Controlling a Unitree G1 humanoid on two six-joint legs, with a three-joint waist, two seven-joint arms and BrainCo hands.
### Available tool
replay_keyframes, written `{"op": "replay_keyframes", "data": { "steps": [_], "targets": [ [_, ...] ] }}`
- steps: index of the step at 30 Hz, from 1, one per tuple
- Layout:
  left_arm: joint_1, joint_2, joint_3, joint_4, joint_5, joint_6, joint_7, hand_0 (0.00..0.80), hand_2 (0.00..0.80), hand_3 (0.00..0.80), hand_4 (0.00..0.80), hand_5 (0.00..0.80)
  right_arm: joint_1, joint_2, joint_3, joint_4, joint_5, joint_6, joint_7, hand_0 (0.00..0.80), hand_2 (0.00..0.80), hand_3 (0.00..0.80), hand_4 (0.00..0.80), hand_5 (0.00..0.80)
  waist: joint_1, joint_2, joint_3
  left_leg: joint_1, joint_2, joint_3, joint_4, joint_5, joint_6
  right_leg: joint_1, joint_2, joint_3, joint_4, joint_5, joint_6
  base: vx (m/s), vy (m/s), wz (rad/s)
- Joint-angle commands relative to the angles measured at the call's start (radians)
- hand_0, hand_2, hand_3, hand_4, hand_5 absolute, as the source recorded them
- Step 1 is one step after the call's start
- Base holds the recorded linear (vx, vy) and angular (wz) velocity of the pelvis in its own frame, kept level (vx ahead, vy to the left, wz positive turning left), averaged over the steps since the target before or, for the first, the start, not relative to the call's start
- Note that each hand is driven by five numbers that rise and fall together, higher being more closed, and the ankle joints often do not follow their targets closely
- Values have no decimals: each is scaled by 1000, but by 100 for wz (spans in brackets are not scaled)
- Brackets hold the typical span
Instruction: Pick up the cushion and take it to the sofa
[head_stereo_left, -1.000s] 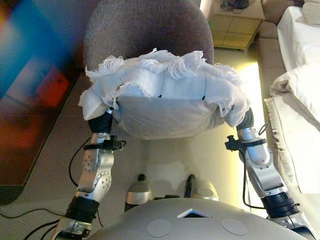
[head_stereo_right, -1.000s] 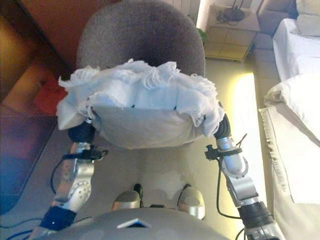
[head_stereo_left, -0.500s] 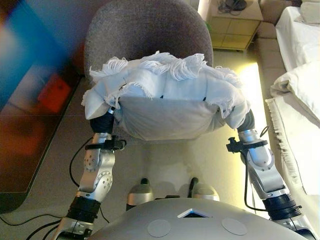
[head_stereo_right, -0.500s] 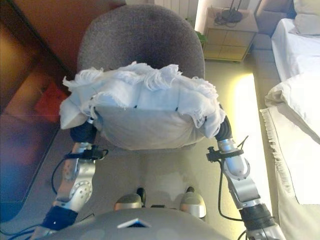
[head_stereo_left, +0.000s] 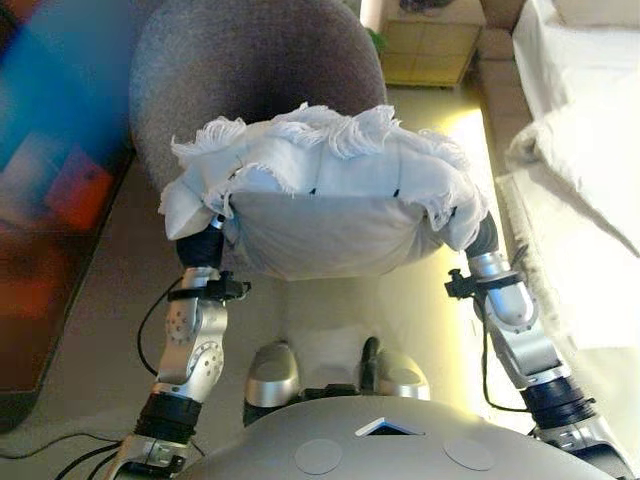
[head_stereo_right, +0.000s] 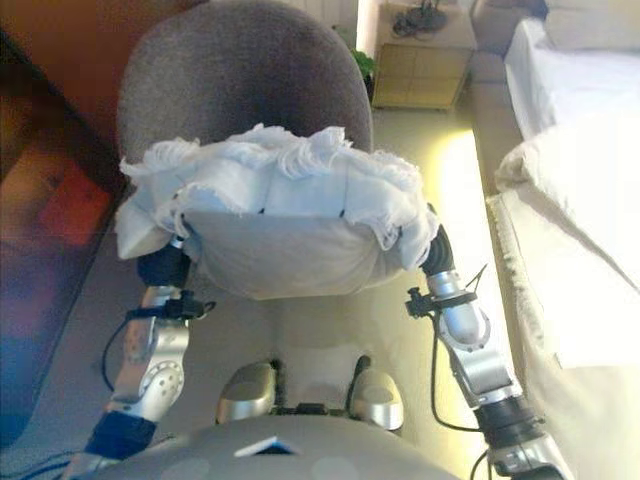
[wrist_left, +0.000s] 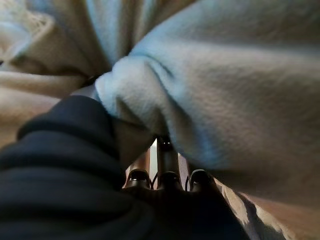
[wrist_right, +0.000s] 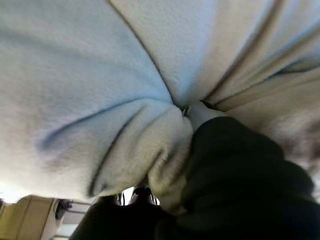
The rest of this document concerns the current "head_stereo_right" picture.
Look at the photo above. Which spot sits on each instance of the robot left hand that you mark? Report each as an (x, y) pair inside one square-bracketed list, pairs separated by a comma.
[(162, 267)]

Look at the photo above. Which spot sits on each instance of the white fringed cushion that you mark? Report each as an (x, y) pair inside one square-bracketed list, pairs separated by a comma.
[(280, 250)]

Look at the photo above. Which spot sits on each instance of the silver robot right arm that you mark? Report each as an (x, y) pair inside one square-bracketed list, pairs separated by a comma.
[(475, 360)]

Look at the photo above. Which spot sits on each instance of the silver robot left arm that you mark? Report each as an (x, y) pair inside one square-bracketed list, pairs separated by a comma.
[(150, 360)]

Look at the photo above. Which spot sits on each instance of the glossy dark tv cabinet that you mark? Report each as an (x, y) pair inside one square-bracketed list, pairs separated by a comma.
[(45, 225)]

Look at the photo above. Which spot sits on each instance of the silver robot left leg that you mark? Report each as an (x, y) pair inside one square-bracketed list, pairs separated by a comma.
[(247, 392)]

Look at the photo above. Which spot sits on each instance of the grey fabric armchair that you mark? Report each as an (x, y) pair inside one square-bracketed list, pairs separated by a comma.
[(240, 75)]

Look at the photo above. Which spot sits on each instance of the grey robot torso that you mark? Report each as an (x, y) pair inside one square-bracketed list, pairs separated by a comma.
[(270, 450)]

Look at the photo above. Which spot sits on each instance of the green potted plant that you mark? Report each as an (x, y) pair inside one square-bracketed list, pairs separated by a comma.
[(364, 62)]

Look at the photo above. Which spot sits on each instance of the light wooden nightstand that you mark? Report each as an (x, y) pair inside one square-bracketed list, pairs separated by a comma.
[(420, 70)]

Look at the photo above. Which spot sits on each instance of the white duvet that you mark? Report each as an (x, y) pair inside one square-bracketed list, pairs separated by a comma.
[(570, 190)]

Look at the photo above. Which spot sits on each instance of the white bed mattress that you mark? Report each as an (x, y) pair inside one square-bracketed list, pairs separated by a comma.
[(580, 320)]

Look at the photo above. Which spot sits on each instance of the white bed pillow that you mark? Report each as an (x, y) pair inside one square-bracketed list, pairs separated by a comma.
[(595, 22)]

